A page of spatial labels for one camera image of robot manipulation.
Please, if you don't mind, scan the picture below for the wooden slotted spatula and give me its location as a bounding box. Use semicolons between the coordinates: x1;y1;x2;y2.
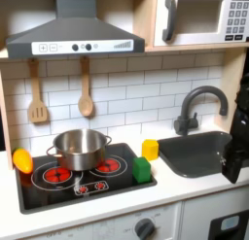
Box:
26;57;49;124

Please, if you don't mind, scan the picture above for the grey oven knob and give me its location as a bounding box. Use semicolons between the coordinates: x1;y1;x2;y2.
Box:
133;218;157;240

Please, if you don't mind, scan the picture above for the black dishwasher panel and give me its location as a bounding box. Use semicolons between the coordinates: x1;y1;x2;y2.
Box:
207;210;249;240

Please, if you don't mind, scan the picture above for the yellow toy block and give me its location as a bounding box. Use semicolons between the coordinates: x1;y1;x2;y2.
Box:
141;139;160;162

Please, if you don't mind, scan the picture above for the wooden spoon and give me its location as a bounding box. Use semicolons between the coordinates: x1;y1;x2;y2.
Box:
77;56;95;118

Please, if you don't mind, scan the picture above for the white toy microwave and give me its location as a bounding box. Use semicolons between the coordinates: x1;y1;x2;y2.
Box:
153;0;249;48

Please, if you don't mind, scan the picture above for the black toy stove top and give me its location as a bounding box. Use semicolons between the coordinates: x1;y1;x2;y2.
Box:
15;142;159;215

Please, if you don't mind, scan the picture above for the dark grey tap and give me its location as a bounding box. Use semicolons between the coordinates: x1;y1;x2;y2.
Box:
173;85;230;137

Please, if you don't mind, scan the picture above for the dark grey sink basin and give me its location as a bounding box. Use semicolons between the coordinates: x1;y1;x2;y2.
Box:
157;130;249;179

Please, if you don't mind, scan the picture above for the orange yellow toy pepper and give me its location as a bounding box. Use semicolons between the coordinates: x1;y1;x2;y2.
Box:
12;148;34;175

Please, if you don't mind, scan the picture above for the green toy block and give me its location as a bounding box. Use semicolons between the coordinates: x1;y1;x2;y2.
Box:
131;156;153;184

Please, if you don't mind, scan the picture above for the grey range hood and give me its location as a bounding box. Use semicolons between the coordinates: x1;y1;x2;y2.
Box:
5;0;146;60

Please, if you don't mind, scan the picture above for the steel pot with handles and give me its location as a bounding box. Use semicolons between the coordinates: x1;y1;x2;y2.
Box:
46;128;113;172

